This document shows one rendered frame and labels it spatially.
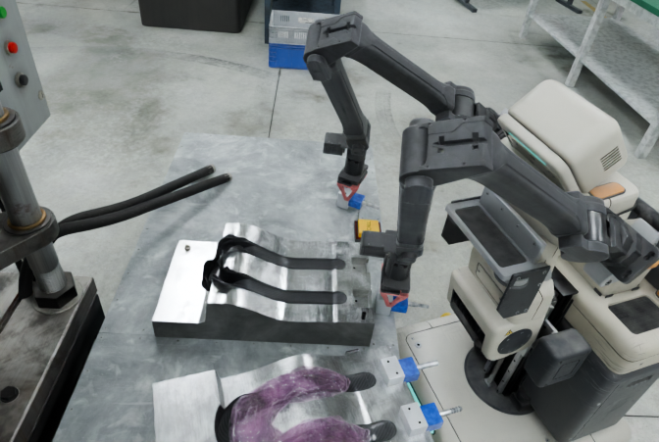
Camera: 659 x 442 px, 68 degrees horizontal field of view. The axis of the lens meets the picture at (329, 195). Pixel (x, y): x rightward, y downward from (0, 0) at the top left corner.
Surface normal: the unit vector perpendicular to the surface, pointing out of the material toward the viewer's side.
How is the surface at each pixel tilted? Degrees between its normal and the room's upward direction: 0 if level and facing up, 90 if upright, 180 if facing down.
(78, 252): 0
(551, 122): 42
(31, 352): 0
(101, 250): 0
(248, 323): 90
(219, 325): 90
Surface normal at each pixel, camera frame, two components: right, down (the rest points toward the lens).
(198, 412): 0.08, -0.78
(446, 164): -0.43, -0.39
